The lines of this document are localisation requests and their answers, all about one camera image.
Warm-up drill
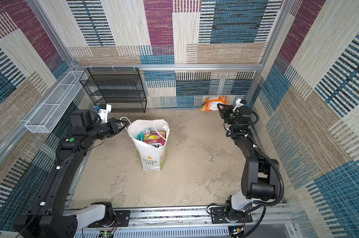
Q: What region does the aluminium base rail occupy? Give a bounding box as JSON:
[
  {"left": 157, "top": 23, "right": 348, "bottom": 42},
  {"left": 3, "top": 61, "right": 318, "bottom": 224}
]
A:
[{"left": 39, "top": 205, "right": 299, "bottom": 238}]

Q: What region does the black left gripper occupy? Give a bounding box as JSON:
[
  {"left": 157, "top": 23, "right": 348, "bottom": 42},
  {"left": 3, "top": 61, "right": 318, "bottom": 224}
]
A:
[{"left": 87, "top": 118, "right": 129, "bottom": 142}]

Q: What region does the teal white snack packet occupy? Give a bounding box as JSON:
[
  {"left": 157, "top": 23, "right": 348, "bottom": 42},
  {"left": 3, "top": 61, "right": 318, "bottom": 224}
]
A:
[{"left": 137, "top": 128, "right": 151, "bottom": 141}]

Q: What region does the orange snack bag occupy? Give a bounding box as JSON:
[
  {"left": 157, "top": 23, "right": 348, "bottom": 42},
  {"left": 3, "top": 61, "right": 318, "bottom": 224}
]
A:
[{"left": 199, "top": 95, "right": 228, "bottom": 111}]

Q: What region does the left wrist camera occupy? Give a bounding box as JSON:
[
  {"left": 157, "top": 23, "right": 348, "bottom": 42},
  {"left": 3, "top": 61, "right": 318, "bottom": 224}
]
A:
[{"left": 93, "top": 103, "right": 112, "bottom": 123}]

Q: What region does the white floral paper bag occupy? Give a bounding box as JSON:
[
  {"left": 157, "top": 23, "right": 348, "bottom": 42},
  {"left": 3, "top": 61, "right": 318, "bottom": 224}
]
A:
[{"left": 127, "top": 119, "right": 170, "bottom": 171}]

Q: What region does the white wire mesh basket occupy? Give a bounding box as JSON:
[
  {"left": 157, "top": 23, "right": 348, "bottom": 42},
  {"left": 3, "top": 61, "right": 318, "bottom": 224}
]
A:
[{"left": 25, "top": 70, "right": 84, "bottom": 133}]

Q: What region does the black wire mesh shelf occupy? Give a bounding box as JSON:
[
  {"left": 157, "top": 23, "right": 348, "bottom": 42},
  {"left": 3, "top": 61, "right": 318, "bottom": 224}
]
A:
[{"left": 79, "top": 67, "right": 147, "bottom": 113}]

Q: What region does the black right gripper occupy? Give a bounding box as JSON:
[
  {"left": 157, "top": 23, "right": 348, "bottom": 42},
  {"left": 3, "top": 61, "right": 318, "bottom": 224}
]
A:
[{"left": 217, "top": 103, "right": 239, "bottom": 127}]

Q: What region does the orange Fox's candy bag back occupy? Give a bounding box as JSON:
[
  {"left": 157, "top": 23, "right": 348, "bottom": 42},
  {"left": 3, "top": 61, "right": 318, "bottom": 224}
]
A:
[{"left": 143, "top": 131, "right": 167, "bottom": 148}]

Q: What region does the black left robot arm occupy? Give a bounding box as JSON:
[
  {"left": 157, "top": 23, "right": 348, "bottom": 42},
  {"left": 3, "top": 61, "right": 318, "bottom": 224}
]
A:
[{"left": 13, "top": 109, "right": 130, "bottom": 238}]

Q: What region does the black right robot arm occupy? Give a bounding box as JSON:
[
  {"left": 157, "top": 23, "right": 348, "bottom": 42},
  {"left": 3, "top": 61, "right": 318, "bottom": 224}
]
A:
[{"left": 217, "top": 103, "right": 284, "bottom": 223}]

